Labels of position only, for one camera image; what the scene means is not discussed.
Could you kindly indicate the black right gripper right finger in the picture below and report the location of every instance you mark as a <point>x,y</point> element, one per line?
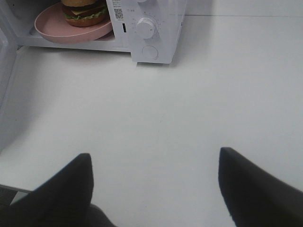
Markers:
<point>255,198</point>

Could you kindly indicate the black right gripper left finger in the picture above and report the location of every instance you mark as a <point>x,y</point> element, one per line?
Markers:
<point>62,201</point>

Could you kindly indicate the pink round plate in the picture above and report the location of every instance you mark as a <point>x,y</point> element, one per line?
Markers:
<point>52,26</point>

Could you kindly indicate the burger with lettuce and cheese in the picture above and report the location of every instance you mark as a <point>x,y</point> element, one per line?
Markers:
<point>84,13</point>

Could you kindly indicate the white microwave door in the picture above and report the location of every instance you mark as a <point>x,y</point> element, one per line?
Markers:
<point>8,52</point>

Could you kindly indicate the lower white microwave knob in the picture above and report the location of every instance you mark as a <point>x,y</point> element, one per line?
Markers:
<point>146,28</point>

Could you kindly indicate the white microwave oven body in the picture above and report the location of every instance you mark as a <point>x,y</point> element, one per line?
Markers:
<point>18,18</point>

